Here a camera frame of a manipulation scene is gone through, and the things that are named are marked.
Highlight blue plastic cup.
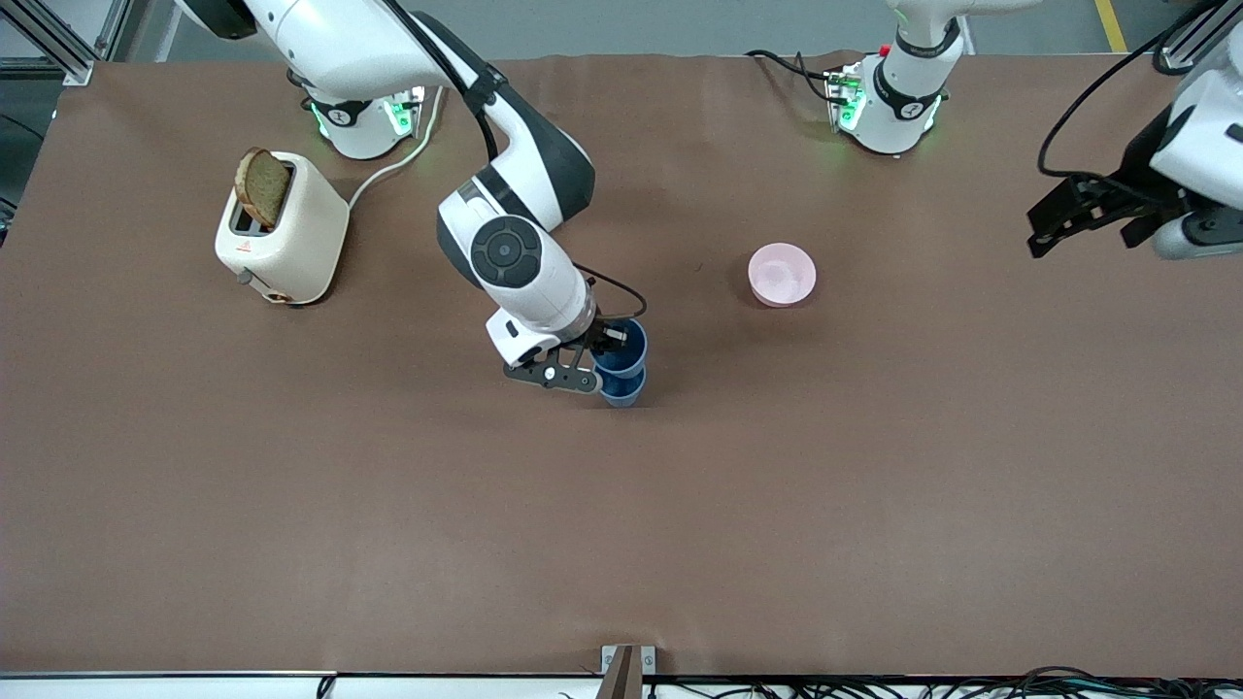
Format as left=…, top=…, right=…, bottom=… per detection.
left=592, top=318, right=650, bottom=382
left=597, top=369, right=647, bottom=409

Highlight cream white toaster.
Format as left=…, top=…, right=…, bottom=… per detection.
left=215, top=150, right=351, bottom=307

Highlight brown table cover sheet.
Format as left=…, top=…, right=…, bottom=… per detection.
left=0, top=50, right=1243, bottom=679

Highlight brown bread slice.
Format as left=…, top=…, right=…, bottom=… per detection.
left=234, top=147, right=292, bottom=231

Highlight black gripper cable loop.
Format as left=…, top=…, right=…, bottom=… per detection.
left=573, top=262, right=649, bottom=319

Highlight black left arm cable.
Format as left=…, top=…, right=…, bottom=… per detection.
left=1037, top=5, right=1220, bottom=179

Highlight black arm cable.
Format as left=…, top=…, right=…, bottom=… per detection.
left=1037, top=5, right=1220, bottom=179
left=386, top=0, right=501, bottom=161

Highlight aluminium frame profile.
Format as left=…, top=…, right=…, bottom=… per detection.
left=0, top=0, right=132, bottom=86
left=1153, top=0, right=1243, bottom=77

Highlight white toaster power cable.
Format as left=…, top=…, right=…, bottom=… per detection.
left=347, top=85, right=445, bottom=211

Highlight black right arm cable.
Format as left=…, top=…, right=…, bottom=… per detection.
left=386, top=0, right=501, bottom=161

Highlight black base cables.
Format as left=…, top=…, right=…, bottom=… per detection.
left=746, top=49, right=841, bottom=106

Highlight grey metal bracket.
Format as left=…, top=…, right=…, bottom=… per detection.
left=600, top=645, right=657, bottom=699

